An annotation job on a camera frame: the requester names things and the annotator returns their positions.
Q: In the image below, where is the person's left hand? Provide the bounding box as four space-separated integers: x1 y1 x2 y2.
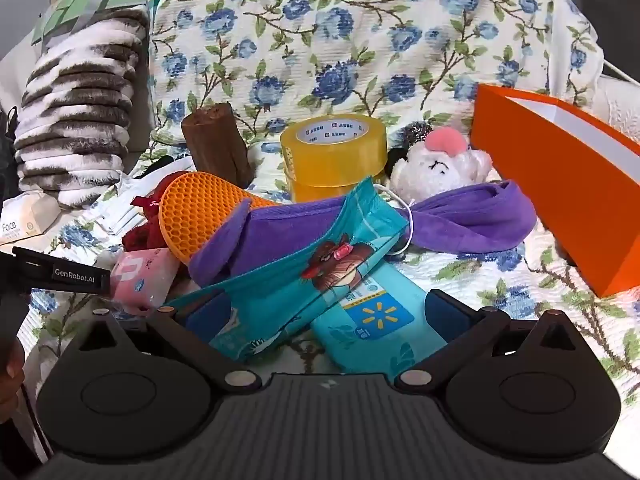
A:
0 340 26 426

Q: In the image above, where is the orange box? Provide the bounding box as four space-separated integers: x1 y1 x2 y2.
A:
471 84 640 299

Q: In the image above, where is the dark red plush toy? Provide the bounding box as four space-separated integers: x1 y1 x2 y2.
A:
122 177 176 252

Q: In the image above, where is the purple cloth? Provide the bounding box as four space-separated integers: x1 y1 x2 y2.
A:
189 180 538 288

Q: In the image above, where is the brown block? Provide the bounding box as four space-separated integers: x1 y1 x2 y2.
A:
181 103 253 188

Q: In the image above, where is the white power cable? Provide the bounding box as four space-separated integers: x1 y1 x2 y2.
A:
602 57 640 83

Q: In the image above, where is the white plush toy pink nose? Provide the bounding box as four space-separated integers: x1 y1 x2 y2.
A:
387 122 493 206

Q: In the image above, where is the teal tissue packet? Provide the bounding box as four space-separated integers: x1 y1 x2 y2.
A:
310 260 448 373

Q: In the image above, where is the blue floral blanket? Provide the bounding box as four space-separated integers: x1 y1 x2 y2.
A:
20 0 640 401

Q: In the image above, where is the teal drawstring bag with bear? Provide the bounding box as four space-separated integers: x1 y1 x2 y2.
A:
165 176 416 363

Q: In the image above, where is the orange honeycomb pad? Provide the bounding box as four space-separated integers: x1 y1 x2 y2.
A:
159 171 278 264

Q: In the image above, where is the pink tissue packet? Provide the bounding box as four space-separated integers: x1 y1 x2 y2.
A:
109 247 181 313

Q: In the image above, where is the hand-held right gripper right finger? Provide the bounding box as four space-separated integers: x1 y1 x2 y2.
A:
392 289 581 393

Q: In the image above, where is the grey white striped plush pillow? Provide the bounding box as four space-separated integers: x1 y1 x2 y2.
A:
14 4 151 208

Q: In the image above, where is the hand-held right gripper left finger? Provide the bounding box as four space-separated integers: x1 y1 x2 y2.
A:
75 292 263 393

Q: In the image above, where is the yellow tape roll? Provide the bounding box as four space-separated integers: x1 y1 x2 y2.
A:
280 114 388 205

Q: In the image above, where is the white tissue pack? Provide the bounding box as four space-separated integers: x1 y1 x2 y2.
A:
0 191 62 247

